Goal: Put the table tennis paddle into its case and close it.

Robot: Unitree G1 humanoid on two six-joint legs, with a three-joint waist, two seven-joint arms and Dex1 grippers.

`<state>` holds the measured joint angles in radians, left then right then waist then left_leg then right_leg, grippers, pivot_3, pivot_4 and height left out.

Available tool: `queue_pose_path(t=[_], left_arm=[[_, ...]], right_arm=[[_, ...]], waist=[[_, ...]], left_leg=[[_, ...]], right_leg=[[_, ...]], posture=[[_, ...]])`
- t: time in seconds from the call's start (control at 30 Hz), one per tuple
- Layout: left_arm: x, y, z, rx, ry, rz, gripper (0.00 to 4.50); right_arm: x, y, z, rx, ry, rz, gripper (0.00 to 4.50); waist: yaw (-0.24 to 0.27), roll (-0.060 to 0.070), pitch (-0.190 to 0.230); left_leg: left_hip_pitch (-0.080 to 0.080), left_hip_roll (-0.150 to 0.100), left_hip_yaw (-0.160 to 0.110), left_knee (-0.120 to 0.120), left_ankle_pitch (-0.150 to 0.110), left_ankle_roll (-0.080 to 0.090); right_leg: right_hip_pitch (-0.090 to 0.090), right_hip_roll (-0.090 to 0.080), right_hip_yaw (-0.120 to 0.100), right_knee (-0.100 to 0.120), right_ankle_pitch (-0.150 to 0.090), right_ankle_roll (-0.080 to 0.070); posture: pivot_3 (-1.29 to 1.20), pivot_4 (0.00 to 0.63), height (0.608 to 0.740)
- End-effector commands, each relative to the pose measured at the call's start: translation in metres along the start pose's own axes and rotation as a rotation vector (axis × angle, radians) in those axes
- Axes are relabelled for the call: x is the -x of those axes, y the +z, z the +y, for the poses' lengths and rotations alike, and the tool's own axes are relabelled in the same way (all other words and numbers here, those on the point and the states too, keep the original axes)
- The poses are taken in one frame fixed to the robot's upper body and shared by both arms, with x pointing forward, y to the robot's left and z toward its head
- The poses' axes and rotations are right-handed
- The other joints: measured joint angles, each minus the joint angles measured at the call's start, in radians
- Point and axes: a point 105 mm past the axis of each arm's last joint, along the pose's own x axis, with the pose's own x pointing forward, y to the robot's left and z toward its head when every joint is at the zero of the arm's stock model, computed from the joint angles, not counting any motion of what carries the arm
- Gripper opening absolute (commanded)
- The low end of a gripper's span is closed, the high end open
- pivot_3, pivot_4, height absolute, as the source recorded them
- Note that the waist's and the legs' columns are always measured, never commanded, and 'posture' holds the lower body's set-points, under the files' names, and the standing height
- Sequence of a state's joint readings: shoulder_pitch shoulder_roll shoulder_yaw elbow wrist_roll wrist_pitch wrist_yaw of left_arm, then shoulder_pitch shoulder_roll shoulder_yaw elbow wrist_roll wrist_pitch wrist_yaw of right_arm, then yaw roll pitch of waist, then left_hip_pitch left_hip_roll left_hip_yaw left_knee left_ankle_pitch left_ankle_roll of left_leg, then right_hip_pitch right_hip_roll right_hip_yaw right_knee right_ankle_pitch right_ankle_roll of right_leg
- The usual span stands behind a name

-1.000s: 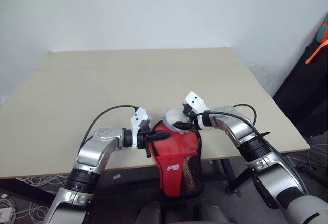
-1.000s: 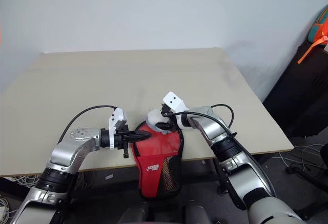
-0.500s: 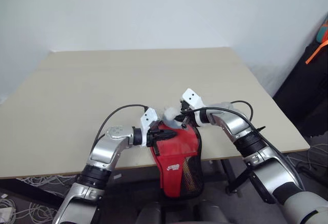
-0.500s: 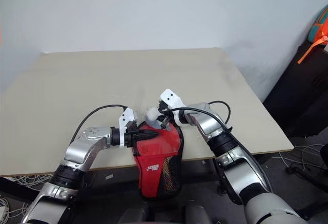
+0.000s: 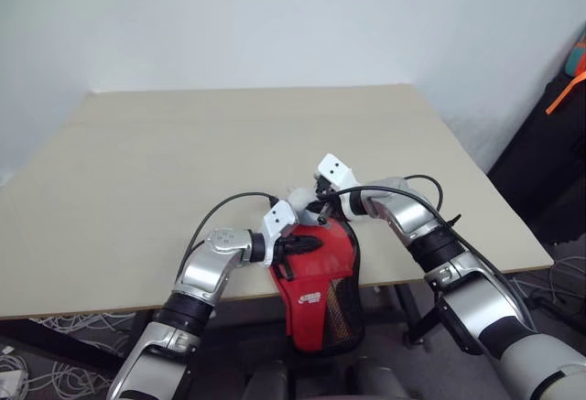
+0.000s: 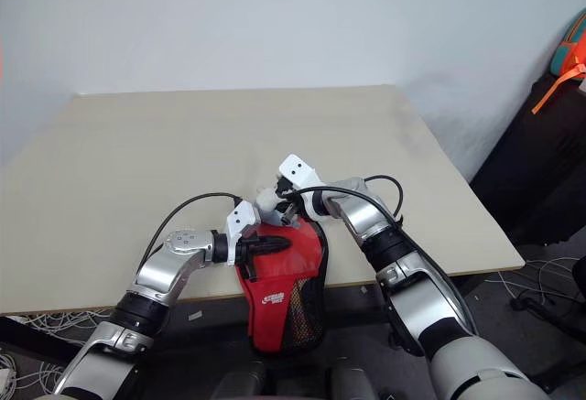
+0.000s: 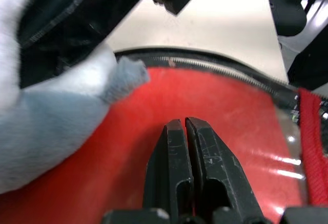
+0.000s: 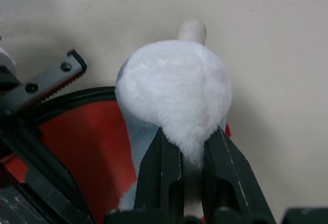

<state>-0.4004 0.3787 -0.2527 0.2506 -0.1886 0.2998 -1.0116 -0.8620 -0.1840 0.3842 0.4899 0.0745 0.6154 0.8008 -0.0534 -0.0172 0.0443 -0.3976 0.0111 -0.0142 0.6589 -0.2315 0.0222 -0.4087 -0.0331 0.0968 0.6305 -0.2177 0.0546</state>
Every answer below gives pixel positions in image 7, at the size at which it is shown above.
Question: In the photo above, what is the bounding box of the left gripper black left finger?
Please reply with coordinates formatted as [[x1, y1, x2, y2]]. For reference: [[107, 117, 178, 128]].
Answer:
[[142, 118, 195, 218]]

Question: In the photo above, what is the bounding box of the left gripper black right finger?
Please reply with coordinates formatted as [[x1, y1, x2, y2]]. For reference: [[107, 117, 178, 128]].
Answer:
[[184, 116, 266, 219]]

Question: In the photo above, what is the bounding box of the red table tennis paddle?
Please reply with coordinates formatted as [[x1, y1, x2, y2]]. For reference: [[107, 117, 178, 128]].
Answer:
[[0, 66, 308, 224]]

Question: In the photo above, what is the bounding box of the black clear paddle case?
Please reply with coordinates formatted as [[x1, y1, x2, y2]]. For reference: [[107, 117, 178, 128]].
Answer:
[[19, 3, 328, 207]]

